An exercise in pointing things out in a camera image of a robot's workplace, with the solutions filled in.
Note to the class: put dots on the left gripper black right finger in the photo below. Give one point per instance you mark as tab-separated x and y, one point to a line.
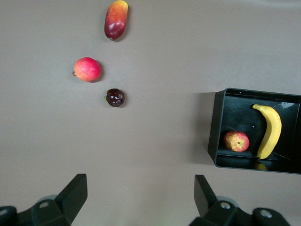
223	214

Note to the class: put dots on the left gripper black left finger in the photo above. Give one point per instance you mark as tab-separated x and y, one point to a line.
58	212

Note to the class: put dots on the small red yellow apple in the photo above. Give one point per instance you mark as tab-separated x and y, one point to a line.
236	141

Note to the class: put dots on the yellow banana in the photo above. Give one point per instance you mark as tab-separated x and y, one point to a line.
272	131

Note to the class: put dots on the black plastic box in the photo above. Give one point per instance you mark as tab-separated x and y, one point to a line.
235	113

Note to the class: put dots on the red round apple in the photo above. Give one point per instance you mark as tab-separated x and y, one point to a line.
87	69

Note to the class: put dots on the dark purple mangosteen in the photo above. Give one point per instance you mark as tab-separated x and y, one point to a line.
115	97

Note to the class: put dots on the red yellow mango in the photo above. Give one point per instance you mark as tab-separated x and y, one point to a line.
116	20

